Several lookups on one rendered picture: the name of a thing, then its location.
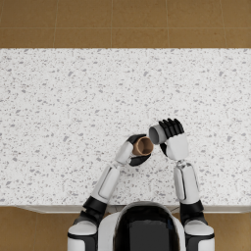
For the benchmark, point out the brown cup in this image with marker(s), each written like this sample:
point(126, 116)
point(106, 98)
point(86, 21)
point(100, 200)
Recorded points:
point(142, 145)

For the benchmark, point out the grey cup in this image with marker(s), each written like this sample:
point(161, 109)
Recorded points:
point(158, 134)

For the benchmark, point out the robot body dark round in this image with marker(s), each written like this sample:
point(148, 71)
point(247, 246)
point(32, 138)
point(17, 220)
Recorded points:
point(143, 228)

